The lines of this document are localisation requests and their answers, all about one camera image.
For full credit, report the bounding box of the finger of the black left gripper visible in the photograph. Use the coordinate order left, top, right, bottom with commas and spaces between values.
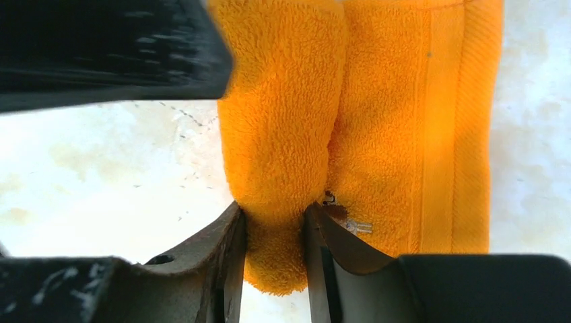
1, 0, 233, 113

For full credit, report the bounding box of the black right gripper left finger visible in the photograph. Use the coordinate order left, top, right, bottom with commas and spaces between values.
1, 203, 246, 322

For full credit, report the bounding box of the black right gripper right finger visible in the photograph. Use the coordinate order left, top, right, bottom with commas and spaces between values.
304, 204, 570, 323

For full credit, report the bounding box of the orange towel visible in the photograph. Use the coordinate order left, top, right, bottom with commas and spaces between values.
207, 1, 504, 296

